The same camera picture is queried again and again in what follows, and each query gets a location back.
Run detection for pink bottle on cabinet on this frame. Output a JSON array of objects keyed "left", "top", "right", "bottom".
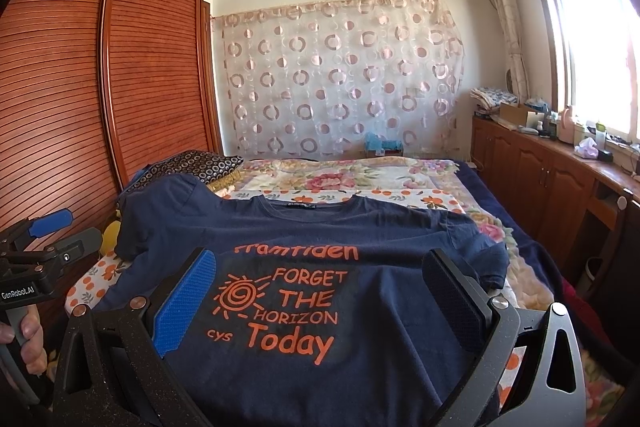
[{"left": 556, "top": 105, "right": 575, "bottom": 145}]

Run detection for floral fleece blanket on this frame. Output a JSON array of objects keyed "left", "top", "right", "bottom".
[{"left": 219, "top": 156, "right": 626, "bottom": 425}]

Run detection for yellow folded blanket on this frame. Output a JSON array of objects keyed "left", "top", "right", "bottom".
[{"left": 207, "top": 169, "right": 244, "bottom": 193}]

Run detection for folded cloth stack on cabinet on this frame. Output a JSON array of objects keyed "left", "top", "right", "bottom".
[{"left": 470, "top": 87, "right": 518, "bottom": 112}]

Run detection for yellow plush toy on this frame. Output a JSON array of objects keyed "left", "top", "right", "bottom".
[{"left": 100, "top": 220, "right": 120, "bottom": 256}]

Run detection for wooden side cabinet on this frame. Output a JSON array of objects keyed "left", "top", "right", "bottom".
[{"left": 471, "top": 117, "right": 639, "bottom": 284}]

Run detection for wooden slatted wardrobe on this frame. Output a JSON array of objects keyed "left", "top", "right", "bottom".
[{"left": 1, "top": 0, "right": 222, "bottom": 229}]

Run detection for patterned navy pillow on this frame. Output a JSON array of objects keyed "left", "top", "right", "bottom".
[{"left": 122, "top": 150, "right": 244, "bottom": 195}]

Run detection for cardboard box on cabinet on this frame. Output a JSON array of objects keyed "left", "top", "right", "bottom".
[{"left": 498, "top": 103, "right": 542, "bottom": 127}]

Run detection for person's left hand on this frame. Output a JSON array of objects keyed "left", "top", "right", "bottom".
[{"left": 20, "top": 305, "right": 48, "bottom": 376}]

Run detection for orange-print bed sheet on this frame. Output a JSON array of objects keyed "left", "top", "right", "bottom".
[{"left": 65, "top": 187, "right": 471, "bottom": 313}]

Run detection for small waste bin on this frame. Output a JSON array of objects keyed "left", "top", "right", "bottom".
[{"left": 576, "top": 257, "right": 603, "bottom": 295}]

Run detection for sheer circle-pattern curtain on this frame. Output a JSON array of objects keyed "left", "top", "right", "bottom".
[{"left": 213, "top": 0, "right": 465, "bottom": 159}]

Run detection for beige window drape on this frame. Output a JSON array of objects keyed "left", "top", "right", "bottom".
[{"left": 494, "top": 0, "right": 529, "bottom": 102}]

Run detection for navy printed t-shirt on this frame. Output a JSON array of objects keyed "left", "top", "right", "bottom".
[{"left": 99, "top": 174, "right": 509, "bottom": 426}]

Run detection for blue toy on bed end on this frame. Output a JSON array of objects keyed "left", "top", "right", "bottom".
[{"left": 364, "top": 133, "right": 404, "bottom": 158}]

